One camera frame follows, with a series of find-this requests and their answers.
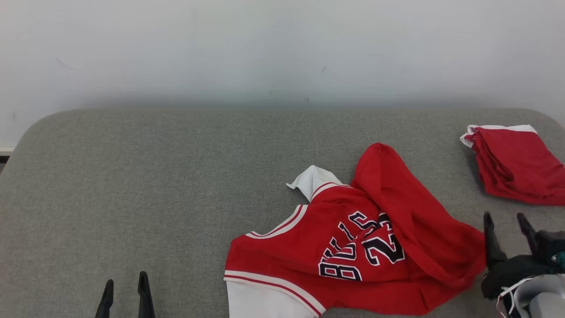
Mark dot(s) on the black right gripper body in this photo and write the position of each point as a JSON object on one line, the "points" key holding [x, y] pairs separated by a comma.
{"points": [[512, 271]]}

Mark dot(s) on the red Bulls basketball jersey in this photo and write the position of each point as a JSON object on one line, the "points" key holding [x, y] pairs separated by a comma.
{"points": [[397, 207]]}

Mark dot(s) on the red white basketball shorts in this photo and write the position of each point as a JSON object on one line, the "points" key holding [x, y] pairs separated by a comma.
{"points": [[516, 168]]}

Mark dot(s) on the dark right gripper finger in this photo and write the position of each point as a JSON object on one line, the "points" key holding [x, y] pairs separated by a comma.
{"points": [[529, 232], [492, 247]]}

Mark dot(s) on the white wall baseboard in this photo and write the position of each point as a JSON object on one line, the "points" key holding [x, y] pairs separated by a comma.
{"points": [[5, 151]]}

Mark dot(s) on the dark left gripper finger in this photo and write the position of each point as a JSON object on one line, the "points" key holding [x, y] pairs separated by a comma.
{"points": [[105, 304], [145, 300]]}

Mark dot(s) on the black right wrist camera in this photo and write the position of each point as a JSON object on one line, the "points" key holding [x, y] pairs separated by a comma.
{"points": [[551, 245]]}

